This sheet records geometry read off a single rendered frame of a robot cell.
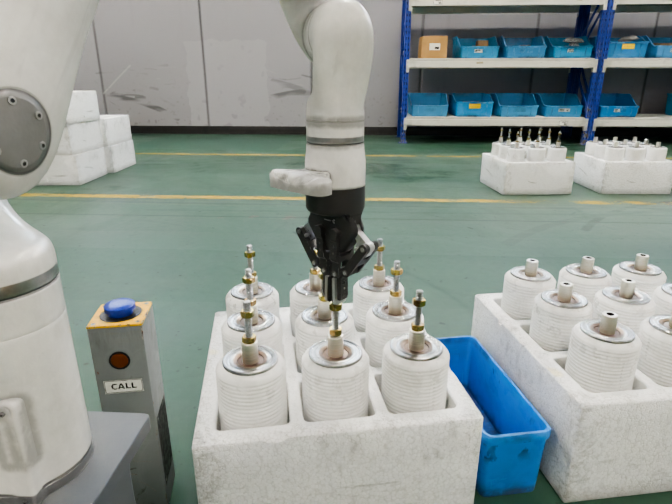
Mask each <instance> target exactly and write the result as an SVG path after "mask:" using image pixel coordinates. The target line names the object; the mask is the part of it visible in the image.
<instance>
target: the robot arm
mask: <svg viewBox="0 0 672 504"><path fill-rule="evenodd" d="M99 1H100V0H0V504H40V503H41V502H42V501H43V499H44V498H45V497H46V496H47V495H49V494H51V493H52V492H54V491H56V490H58V489H59V488H61V487H63V486H64V485H66V484H67V483H69V482H70V481H71V480H73V479H74V478H75V477H76V476H77V475H78V474H79V473H80V472H81V471H82V470H83V469H84V468H85V467H86V465H87V464H88V463H89V461H90V459H91V457H92V455H93V449H94V445H93V440H92V435H91V429H90V424H89V419H88V414H87V409H86V404H85V399H84V394H83V389H82V384H81V379H80V374H79V369H78V364H77V359H76V354H75V349H74V344H73V339H72V333H71V328H70V323H69V318H68V313H67V308H66V302H65V297H64V292H63V287H62V282H61V277H60V272H59V267H58V262H57V257H56V252H55V249H54V246H53V244H52V242H51V241H50V239H49V238H48V237H46V236H45V235H44V234H43V233H41V232H39V231H38V230H36V229H35V228H33V227H32V226H30V225H29V224H28V223H26V222H25V221H24V220H23V219H22V218H21V217H20V216H19V215H18V214H17V213H16V212H15V211H14V210H13V208H12V207H11V205H10V204H9V202H8V200H7V199H11V198H15V197H18V196H20V195H22V194H24V193H26V192H28V191H29V190H31V189H32V188H33V187H34V186H36V185H37V184H38V183H39V182H40V181H41V179H42V178H43V177H44V175H45V174H46V173H47V171H48V170H49V168H50V166H51V164H52V162H53V160H54V158H55V155H56V153H57V150H58V147H59V144H60V141H61V137H62V134H63V130H64V126H65V122H66V118H67V114H68V110H69V106H70V101H71V97H72V93H73V89H74V84H75V80H76V76H77V72H78V68H79V64H80V60H81V56H82V52H83V48H84V45H85V41H86V38H87V35H88V32H89V29H90V26H91V23H92V21H93V18H94V15H95V12H96V9H97V6H98V3H99ZM278 1H279V3H280V6H281V8H282V11H283V13H284V15H285V17H286V20H287V22H288V24H289V27H290V29H291V31H292V33H293V35H294V37H295V39H296V41H297V43H298V45H299V46H300V48H301V50H302V51H303V52H304V54H305V55H306V57H307V58H308V59H309V60H310V61H311V62H312V63H313V82H312V84H313V87H312V93H311V95H310V96H309V98H308V101H307V106H306V141H307V143H306V155H305V169H298V170H292V169H273V170H272V171H271V173H270V174H269V175H270V187H273V188H276V189H281V190H285V191H290V192H294V193H299V194H304V195H306V208H307V210H308V211H309V212H310V215H309V217H308V223H306V224H305V225H303V226H300V227H297V228H296V233H297V235H298V237H299V239H300V241H301V243H302V245H303V247H304V249H305V251H306V253H307V255H308V258H309V260H310V261H311V264H312V265H313V266H314V267H317V266H318V267H319V268H320V269H321V272H322V274H323V293H324V295H325V300H327V301H329V302H331V301H332V303H334V304H340V303H342V302H344V301H345V300H346V298H347V296H348V277H349V276H351V275H353V274H355V273H359V272H360V271H361V270H362V268H363V267H364V266H365V265H366V263H367V262H368V261H369V260H370V258H371V257H372V256H373V254H374V253H375V252H376V251H377V249H378V248H379V245H378V242H377V241H375V240H374V241H370V240H369V239H368V238H367V236H366V235H365V234H364V225H363V222H362V218H361V216H362V212H363V210H364V208H365V179H366V159H365V150H364V102H365V97H366V93H367V89H368V84H369V78H370V72H371V67H372V60H373V52H374V34H373V27H372V23H371V19H370V17H369V15H368V13H367V11H366V10H365V8H364V7H363V6H362V5H361V4H360V3H358V2H357V1H355V0H278ZM355 244H356V246H355ZM354 246H355V248H354ZM314 249H316V250H317V255H316V253H315V251H314ZM354 251H355V253H354ZM317 256H318V257H317ZM329 257H330V258H329ZM341 262H342V267H341Z"/></svg>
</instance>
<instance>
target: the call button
mask: <svg viewBox="0 0 672 504"><path fill-rule="evenodd" d="M135 307H136V304H135V301H134V300H133V299H130V298H117V299H113V300H111V301H109V302H107V303H106V304H105V305H104V306H103V308H104V313H105V314H108V316H109V317H110V318H123V317H126V316H129V315H131V314H132V313H133V310H134V309H135Z"/></svg>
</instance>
